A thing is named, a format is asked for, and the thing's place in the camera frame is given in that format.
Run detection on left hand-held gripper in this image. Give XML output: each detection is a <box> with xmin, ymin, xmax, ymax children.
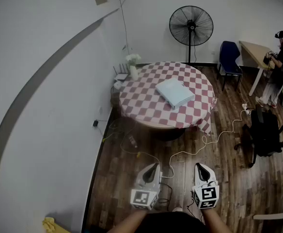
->
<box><xmin>131</xmin><ymin>163</ymin><xmax>161</xmax><ymax>211</ymax></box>

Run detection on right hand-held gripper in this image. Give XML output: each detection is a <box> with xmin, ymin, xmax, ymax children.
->
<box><xmin>191</xmin><ymin>163</ymin><xmax>220</xmax><ymax>210</ymax></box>

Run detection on light blue box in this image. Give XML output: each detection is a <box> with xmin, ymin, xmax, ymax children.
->
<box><xmin>155</xmin><ymin>78</ymin><xmax>195</xmax><ymax>110</ymax></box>

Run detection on person's right forearm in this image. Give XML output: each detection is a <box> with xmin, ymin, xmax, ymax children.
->
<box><xmin>201</xmin><ymin>207</ymin><xmax>232</xmax><ymax>233</ymax></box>

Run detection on person's left forearm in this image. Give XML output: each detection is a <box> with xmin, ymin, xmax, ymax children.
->
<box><xmin>107</xmin><ymin>209</ymin><xmax>148</xmax><ymax>233</ymax></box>

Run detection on clear plastic bottle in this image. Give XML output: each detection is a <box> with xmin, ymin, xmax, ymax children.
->
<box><xmin>128</xmin><ymin>135</ymin><xmax>139</xmax><ymax>149</ymax></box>

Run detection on person's black shorts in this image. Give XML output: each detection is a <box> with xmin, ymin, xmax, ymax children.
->
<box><xmin>134</xmin><ymin>211</ymin><xmax>205</xmax><ymax>233</ymax></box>

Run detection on black office chair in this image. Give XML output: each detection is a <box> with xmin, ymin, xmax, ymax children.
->
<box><xmin>235</xmin><ymin>104</ymin><xmax>283</xmax><ymax>168</ymax></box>

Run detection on round table, checkered cloth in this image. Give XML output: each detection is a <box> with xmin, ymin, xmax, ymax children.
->
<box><xmin>119</xmin><ymin>61</ymin><xmax>218</xmax><ymax>137</ymax></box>

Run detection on white router with black antennas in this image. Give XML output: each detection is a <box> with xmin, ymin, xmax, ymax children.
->
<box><xmin>112</xmin><ymin>63</ymin><xmax>130</xmax><ymax>82</ymax></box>

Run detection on white vase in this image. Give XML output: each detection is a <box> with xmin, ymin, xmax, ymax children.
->
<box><xmin>129</xmin><ymin>65</ymin><xmax>139</xmax><ymax>81</ymax></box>

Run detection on yellow cloth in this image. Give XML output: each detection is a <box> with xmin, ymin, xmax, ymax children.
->
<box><xmin>42</xmin><ymin>216</ymin><xmax>60</xmax><ymax>233</ymax></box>

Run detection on white flower bunch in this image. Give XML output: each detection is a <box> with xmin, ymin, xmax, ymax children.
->
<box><xmin>126</xmin><ymin>54</ymin><xmax>142</xmax><ymax>67</ymax></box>

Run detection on blue chair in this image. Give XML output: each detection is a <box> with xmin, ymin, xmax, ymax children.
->
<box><xmin>216</xmin><ymin>41</ymin><xmax>243</xmax><ymax>92</ymax></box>

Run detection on beige desk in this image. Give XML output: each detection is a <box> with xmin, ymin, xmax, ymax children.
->
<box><xmin>239</xmin><ymin>40</ymin><xmax>276</xmax><ymax>97</ymax></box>

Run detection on black standing fan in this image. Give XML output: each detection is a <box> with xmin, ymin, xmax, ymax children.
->
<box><xmin>169</xmin><ymin>5</ymin><xmax>214</xmax><ymax>67</ymax></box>

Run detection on yellow cable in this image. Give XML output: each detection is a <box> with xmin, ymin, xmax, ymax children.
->
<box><xmin>102</xmin><ymin>120</ymin><xmax>142</xmax><ymax>158</ymax></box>

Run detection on long white cable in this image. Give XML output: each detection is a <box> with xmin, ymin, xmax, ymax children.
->
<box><xmin>159</xmin><ymin>110</ymin><xmax>248</xmax><ymax>179</ymax></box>

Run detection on thin wall cable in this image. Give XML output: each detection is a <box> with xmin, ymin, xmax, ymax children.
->
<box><xmin>114</xmin><ymin>0</ymin><xmax>130</xmax><ymax>56</ymax></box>

